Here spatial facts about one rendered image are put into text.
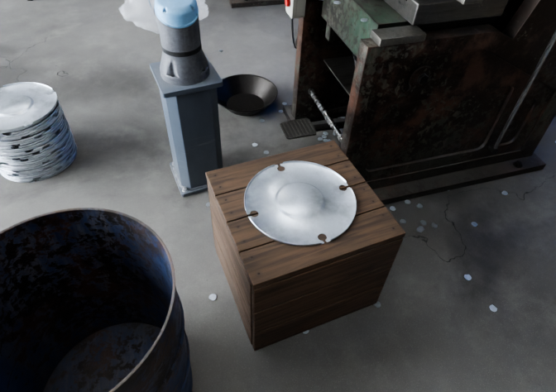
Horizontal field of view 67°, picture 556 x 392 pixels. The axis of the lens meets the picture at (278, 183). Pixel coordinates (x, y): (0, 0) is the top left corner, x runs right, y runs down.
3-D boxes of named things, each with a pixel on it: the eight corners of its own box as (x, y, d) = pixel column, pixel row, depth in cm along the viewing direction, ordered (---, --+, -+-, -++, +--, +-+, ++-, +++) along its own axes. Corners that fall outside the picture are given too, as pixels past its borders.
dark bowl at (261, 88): (220, 128, 184) (219, 115, 179) (208, 91, 204) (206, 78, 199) (285, 117, 191) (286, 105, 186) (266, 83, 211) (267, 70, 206)
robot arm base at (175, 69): (167, 89, 124) (161, 59, 117) (155, 64, 134) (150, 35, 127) (216, 79, 129) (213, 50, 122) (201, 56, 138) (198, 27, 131)
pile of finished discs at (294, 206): (269, 261, 95) (269, 260, 95) (229, 177, 114) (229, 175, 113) (377, 226, 104) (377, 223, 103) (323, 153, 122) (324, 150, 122)
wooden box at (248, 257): (253, 351, 116) (253, 286, 91) (213, 246, 140) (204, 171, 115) (376, 303, 128) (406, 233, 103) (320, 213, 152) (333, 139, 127)
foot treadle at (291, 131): (286, 148, 159) (287, 138, 156) (279, 132, 166) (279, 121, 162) (422, 124, 173) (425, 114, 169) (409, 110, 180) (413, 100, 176)
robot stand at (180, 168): (182, 198, 155) (162, 93, 123) (170, 165, 166) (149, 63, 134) (229, 184, 161) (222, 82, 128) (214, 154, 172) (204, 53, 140)
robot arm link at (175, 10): (164, 55, 119) (155, 7, 109) (156, 34, 127) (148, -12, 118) (206, 50, 122) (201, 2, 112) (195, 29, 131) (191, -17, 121)
